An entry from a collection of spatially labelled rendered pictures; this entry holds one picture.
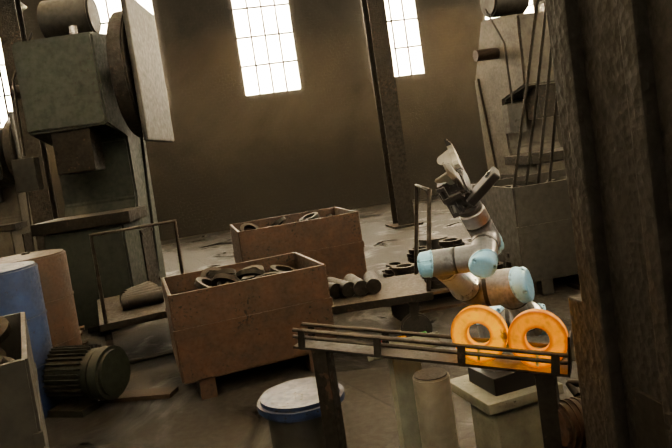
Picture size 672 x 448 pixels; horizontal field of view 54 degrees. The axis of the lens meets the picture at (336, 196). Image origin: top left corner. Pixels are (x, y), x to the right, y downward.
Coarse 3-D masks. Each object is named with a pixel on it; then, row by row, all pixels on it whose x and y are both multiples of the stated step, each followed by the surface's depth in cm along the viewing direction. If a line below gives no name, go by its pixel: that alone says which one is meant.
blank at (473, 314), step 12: (468, 312) 182; (480, 312) 180; (492, 312) 179; (456, 324) 183; (468, 324) 182; (492, 324) 179; (504, 324) 179; (456, 336) 184; (468, 336) 184; (492, 336) 180; (504, 336) 178; (456, 348) 184; (480, 360) 182
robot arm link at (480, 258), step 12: (480, 240) 182; (492, 240) 182; (456, 252) 181; (468, 252) 180; (480, 252) 177; (492, 252) 178; (456, 264) 180; (468, 264) 179; (480, 264) 176; (492, 264) 176; (480, 276) 178
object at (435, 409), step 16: (432, 368) 218; (416, 384) 211; (432, 384) 208; (448, 384) 211; (416, 400) 213; (432, 400) 209; (448, 400) 210; (432, 416) 209; (448, 416) 210; (432, 432) 210; (448, 432) 210
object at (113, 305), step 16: (160, 224) 460; (176, 224) 464; (176, 240) 466; (96, 272) 449; (128, 288) 529; (144, 288) 519; (160, 288) 513; (112, 304) 524; (128, 304) 489; (144, 304) 494; (160, 304) 496; (112, 320) 464; (128, 320) 461; (144, 320) 465
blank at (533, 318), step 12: (528, 312) 175; (540, 312) 174; (516, 324) 177; (528, 324) 175; (540, 324) 174; (552, 324) 173; (516, 336) 177; (552, 336) 173; (564, 336) 172; (528, 348) 176; (540, 348) 178; (552, 348) 174; (564, 348) 172
